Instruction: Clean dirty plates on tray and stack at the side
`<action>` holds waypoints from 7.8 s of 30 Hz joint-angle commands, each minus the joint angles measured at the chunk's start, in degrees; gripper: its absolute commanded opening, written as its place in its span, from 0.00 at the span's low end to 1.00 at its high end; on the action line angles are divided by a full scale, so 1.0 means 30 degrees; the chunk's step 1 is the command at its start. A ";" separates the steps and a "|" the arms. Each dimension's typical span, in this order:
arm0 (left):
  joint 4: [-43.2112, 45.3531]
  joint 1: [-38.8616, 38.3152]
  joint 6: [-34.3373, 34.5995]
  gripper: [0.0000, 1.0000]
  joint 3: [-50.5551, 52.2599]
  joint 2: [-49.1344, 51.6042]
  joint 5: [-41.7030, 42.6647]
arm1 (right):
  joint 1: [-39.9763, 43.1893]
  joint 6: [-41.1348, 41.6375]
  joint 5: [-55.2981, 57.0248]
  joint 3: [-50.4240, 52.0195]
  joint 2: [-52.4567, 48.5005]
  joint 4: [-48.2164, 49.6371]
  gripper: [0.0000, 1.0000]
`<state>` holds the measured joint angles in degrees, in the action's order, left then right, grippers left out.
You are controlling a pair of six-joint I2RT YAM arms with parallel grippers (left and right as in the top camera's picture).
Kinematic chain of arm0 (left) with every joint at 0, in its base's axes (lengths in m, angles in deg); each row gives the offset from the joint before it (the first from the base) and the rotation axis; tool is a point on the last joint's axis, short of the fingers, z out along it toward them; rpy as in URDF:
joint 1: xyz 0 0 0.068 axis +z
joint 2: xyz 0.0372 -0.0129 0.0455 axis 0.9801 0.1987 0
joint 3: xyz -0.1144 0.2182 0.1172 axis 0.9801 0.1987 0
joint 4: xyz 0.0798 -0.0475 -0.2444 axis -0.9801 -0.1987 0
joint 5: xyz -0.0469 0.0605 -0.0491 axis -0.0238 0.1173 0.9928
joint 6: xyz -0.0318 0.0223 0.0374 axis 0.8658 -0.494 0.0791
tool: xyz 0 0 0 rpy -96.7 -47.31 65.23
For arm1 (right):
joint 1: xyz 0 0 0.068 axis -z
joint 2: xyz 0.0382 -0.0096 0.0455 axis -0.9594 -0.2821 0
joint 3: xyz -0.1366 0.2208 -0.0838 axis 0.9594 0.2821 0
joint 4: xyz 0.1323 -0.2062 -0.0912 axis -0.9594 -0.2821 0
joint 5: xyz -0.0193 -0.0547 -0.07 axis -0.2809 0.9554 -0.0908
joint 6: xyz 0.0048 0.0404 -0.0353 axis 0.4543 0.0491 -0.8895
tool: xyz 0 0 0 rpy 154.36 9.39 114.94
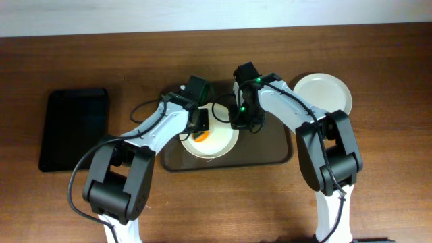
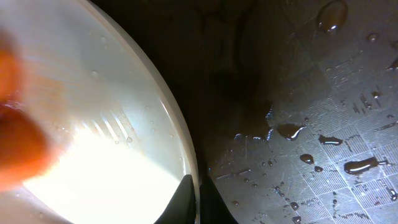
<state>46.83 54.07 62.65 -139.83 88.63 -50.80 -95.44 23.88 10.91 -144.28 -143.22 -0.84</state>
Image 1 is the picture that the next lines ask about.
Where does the dark brown serving tray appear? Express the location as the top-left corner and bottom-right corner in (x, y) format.
(160, 82), (293, 172)

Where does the grey-green plate with sauce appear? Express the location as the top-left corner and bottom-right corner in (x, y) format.
(294, 73), (352, 115)

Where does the black rectangular tray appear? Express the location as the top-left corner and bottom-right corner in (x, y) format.
(38, 88), (109, 173)

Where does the cream plate with sauce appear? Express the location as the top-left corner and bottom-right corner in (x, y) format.
(180, 103), (239, 159)

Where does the green orange sponge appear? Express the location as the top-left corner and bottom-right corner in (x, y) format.
(192, 131), (210, 142)

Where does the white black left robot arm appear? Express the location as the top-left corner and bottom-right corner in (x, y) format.
(81, 91), (206, 242)

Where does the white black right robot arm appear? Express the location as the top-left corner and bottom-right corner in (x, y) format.
(233, 71), (363, 242)

